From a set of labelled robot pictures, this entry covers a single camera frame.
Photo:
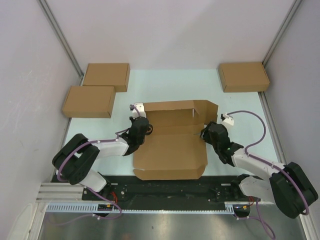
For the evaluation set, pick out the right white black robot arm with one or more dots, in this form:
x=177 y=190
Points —
x=285 y=185

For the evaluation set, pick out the left aluminium corner post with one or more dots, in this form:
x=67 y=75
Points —
x=48 y=13

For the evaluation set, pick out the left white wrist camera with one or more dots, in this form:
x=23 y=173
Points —
x=138 y=110

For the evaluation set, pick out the right aluminium corner post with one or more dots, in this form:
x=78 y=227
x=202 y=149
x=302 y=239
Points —
x=282 y=30

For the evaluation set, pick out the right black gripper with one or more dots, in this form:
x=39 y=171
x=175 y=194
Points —
x=204 y=134

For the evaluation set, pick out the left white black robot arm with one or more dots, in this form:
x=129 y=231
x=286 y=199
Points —
x=75 y=160

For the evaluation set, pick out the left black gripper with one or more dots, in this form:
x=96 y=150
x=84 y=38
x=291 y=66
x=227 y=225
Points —
x=131 y=119

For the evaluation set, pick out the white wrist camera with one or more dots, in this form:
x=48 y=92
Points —
x=138 y=110
x=227 y=121

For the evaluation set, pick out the cardboard box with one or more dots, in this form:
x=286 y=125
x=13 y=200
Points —
x=243 y=77
x=89 y=102
x=174 y=149
x=108 y=75

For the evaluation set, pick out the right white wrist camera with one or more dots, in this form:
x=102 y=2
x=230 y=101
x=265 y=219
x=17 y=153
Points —
x=227 y=121

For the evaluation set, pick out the aluminium corner post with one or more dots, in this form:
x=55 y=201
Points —
x=282 y=30
x=48 y=13

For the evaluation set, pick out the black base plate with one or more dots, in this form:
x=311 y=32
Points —
x=221 y=188

